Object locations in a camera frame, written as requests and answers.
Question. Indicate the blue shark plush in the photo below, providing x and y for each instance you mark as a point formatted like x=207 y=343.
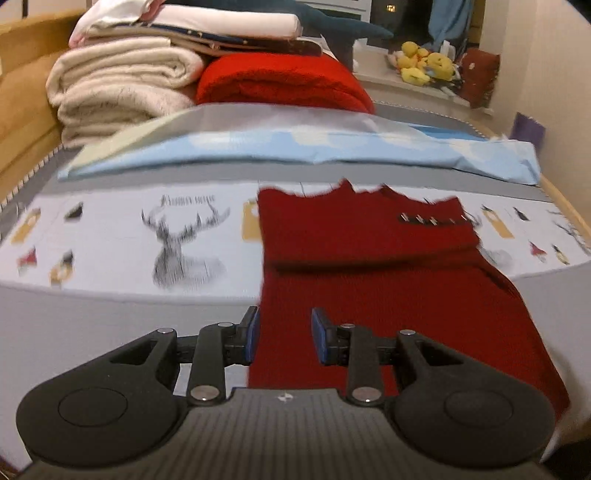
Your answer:
x=341 y=32

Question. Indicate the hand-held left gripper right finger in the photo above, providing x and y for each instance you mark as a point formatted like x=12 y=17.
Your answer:
x=318 y=337

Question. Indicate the light blue sheet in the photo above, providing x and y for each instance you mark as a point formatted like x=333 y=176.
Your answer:
x=277 y=145

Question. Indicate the dark red cushion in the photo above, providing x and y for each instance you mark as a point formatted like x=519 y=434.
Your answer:
x=480 y=78

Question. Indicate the blue curtain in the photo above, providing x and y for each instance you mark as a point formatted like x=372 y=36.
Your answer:
x=452 y=21

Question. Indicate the folded red blanket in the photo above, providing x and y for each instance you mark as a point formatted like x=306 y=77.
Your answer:
x=286 y=81

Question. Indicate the yellow duck plush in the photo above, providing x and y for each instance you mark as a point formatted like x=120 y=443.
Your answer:
x=413 y=62

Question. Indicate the white window sill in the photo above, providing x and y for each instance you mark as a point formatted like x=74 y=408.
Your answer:
x=401 y=94

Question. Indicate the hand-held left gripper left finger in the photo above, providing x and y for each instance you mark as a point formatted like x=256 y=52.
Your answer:
x=251 y=337

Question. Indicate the yellow bear plush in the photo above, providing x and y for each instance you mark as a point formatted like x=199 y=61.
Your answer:
x=438 y=67

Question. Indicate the folded dark patterned sheet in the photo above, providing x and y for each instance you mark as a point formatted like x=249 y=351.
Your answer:
x=268 y=45

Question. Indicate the folded white bedding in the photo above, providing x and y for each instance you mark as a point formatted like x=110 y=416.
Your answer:
x=207 y=21

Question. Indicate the dark red knit garment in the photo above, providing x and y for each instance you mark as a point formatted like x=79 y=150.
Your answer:
x=392 y=277

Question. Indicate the pink cloth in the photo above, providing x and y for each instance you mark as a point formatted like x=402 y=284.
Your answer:
x=156 y=2

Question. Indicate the folded cream blanket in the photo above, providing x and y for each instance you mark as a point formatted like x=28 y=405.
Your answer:
x=115 y=83

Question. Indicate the deer printed cloth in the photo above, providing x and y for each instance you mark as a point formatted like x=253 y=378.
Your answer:
x=115 y=240

